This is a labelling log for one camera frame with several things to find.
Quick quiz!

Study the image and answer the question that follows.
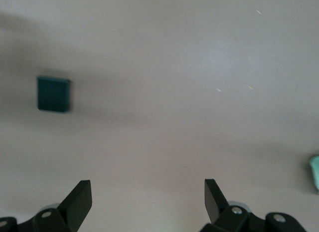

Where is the mint green phone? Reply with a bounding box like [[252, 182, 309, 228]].
[[308, 154, 319, 193]]

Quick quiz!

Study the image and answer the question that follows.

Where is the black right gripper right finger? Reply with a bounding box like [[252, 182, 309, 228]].
[[199, 178, 309, 232]]

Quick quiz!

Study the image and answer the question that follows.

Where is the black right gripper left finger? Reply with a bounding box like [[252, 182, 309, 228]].
[[0, 180, 93, 232]]

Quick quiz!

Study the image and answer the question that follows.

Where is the dark teal phone stand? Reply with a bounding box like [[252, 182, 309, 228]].
[[36, 75, 72, 113]]

